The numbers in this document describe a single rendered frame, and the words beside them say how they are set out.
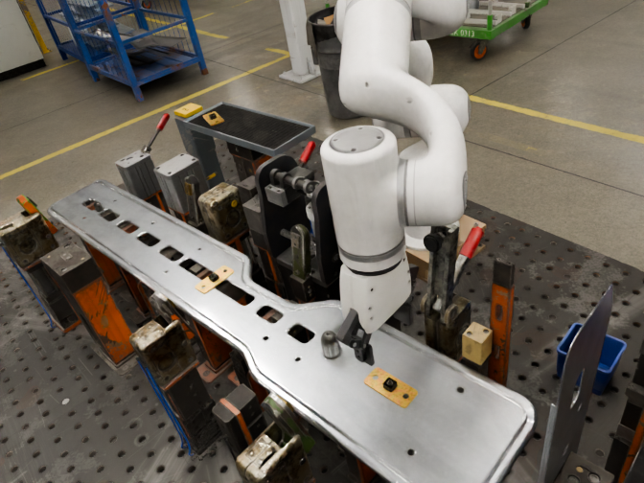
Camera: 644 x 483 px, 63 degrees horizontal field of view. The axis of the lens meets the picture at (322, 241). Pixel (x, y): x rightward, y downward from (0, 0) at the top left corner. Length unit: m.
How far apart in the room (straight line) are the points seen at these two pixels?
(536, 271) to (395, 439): 0.82
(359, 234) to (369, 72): 0.20
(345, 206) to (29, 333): 1.36
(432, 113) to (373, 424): 0.46
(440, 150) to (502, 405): 0.42
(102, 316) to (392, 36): 0.99
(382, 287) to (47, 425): 1.02
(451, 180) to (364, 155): 0.10
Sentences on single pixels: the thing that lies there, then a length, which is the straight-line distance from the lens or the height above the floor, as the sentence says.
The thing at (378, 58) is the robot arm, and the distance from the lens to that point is 0.67.
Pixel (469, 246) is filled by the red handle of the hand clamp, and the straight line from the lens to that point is 0.90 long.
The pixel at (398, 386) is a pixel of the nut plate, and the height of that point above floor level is 1.00.
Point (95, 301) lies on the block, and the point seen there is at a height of 0.92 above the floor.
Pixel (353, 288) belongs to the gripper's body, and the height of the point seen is 1.25.
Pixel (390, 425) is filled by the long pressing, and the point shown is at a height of 1.00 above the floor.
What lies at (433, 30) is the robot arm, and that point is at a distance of 0.94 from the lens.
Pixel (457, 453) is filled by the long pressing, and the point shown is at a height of 1.00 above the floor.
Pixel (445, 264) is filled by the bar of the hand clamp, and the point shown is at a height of 1.16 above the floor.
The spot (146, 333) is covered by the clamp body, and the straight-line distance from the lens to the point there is 1.02.
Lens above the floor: 1.70
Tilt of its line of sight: 37 degrees down
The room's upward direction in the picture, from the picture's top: 11 degrees counter-clockwise
